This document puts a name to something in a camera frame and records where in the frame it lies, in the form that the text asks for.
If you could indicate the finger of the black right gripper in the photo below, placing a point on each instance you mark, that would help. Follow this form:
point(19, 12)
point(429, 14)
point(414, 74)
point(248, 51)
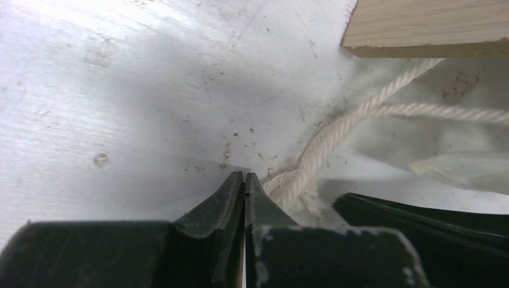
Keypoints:
point(457, 249)

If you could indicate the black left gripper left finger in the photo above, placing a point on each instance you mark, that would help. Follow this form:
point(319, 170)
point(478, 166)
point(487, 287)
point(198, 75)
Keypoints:
point(203, 248)

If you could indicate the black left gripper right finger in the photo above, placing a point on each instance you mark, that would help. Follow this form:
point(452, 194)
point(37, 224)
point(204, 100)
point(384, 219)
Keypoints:
point(281, 253)

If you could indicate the orange patterned bed cushion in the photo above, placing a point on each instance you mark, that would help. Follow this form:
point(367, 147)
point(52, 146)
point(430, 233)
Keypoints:
point(468, 170)

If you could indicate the wooden pet bed frame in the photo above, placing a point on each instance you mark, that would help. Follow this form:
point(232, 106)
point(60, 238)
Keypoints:
point(428, 29)

